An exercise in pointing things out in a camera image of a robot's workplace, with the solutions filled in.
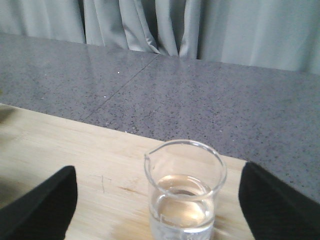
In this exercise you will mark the grey curtain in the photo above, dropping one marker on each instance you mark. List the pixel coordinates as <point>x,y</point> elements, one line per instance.
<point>279,34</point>

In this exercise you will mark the small glass beaker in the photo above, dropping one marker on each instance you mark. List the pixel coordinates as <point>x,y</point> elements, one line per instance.
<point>184,178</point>

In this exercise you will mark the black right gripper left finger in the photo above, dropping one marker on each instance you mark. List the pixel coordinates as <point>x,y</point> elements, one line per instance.
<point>45,212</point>

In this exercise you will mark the wooden cutting board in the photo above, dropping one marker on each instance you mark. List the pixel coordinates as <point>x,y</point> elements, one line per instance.
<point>112,187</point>

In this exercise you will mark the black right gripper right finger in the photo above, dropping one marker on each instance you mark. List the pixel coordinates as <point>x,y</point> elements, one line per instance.
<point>275,211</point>

